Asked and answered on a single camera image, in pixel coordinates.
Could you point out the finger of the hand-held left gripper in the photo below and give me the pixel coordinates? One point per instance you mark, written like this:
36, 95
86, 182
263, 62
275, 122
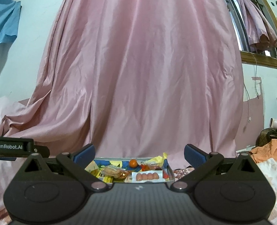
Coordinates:
41, 151

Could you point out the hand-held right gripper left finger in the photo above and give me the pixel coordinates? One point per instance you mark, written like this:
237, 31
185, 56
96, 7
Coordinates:
85, 155

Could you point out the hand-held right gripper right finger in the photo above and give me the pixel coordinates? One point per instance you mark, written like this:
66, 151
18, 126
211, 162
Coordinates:
192, 155

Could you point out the beige orange pastry packet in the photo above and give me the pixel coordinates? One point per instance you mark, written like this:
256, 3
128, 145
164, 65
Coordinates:
91, 167

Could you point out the grey cardboard box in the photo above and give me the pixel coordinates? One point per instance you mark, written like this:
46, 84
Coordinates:
170, 172

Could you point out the white round pastry packet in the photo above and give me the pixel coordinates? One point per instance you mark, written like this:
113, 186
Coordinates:
112, 171

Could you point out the small brown snack packet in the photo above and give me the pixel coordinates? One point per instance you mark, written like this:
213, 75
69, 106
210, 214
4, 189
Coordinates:
124, 174

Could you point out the orange tangerine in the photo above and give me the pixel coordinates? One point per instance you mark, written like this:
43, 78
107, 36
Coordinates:
133, 163

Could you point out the pale pink quilt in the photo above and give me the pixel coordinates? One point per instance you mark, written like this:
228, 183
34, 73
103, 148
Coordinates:
4, 117

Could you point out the blue yellow lining paper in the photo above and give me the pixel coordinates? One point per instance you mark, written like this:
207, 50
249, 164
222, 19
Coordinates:
158, 159

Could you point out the brown woven bag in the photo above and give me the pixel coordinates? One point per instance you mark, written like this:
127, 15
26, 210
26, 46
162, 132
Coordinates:
262, 138

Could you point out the orange cloth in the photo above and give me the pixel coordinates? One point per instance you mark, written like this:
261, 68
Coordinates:
274, 150

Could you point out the large pink curtain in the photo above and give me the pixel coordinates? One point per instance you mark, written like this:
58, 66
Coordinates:
140, 63

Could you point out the blue cloth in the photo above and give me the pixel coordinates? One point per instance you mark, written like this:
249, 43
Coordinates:
2, 23

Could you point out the pink window curtain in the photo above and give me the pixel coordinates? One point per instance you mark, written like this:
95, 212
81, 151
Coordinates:
255, 23

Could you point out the wooden window frame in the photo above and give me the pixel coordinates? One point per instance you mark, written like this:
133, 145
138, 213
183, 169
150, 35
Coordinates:
258, 59

